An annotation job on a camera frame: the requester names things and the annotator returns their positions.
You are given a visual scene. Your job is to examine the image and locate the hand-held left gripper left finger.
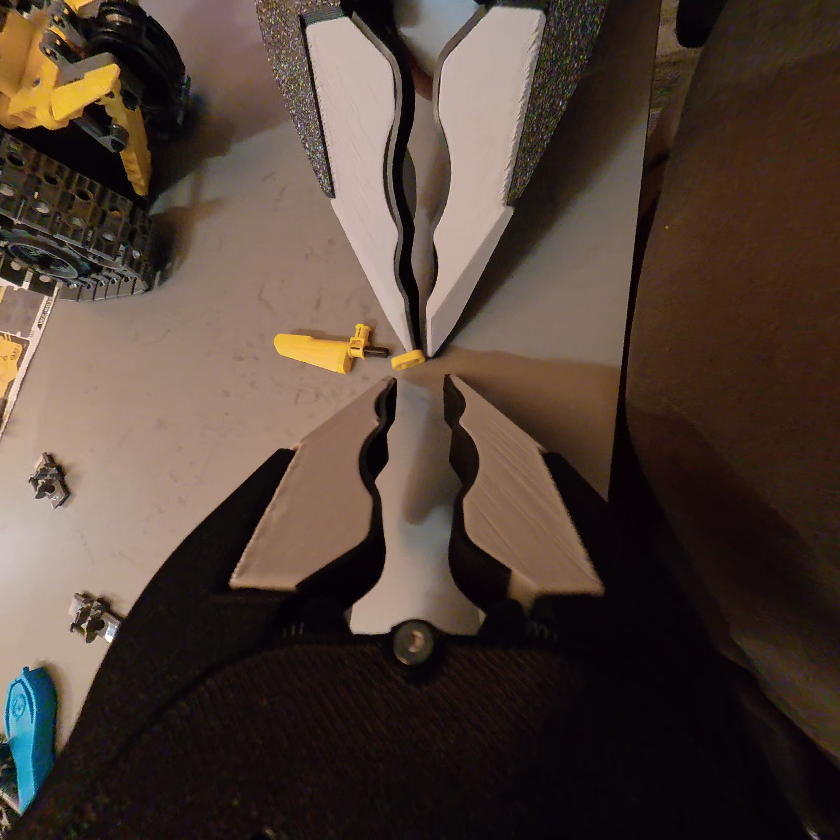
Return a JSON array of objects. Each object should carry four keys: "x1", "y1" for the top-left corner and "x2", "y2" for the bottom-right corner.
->
[{"x1": 230, "y1": 377, "x2": 399, "y2": 613}]

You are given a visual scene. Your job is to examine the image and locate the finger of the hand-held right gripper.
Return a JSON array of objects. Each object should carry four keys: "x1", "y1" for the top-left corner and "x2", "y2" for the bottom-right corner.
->
[
  {"x1": 423, "y1": 4, "x2": 547, "y2": 360},
  {"x1": 301, "y1": 8, "x2": 422, "y2": 354}
]

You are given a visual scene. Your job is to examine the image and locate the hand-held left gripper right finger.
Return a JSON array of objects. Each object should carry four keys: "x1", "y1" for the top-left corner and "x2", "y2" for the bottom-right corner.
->
[{"x1": 443, "y1": 374, "x2": 606, "y2": 619}]

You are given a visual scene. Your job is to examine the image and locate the yellow plastic toy piece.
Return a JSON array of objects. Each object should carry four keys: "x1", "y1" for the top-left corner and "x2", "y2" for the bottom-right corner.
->
[{"x1": 273, "y1": 333, "x2": 353, "y2": 375}]

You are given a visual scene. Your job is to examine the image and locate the black toy track link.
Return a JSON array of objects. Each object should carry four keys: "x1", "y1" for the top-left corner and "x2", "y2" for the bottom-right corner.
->
[
  {"x1": 69, "y1": 592, "x2": 123, "y2": 644},
  {"x1": 28, "y1": 453, "x2": 70, "y2": 506}
]

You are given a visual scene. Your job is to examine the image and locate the yellow black tracked toy vehicle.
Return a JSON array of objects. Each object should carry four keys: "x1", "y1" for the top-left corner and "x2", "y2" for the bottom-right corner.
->
[{"x1": 0, "y1": 0, "x2": 193, "y2": 303}]

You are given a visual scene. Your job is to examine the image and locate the person's brown shirt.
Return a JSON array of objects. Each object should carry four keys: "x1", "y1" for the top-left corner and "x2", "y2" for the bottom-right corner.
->
[{"x1": 609, "y1": 0, "x2": 840, "y2": 778}]

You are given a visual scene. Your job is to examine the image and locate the instruction booklet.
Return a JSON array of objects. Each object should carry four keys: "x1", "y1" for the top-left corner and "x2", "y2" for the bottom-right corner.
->
[{"x1": 0, "y1": 285, "x2": 47, "y2": 441}]

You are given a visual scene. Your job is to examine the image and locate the teal plastic tool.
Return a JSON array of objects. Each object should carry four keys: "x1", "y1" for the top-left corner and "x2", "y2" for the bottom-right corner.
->
[{"x1": 3, "y1": 666, "x2": 59, "y2": 815}]

